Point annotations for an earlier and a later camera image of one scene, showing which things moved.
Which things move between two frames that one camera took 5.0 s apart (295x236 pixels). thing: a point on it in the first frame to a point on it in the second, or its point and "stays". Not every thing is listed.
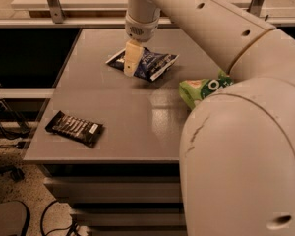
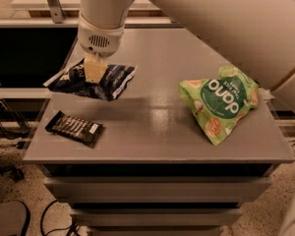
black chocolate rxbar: x=82 y=130 stays
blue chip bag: x=149 y=66 to x=114 y=82
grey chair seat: x=9 y=218 stays
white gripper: x=144 y=30 to x=99 y=38
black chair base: x=16 y=173 stays
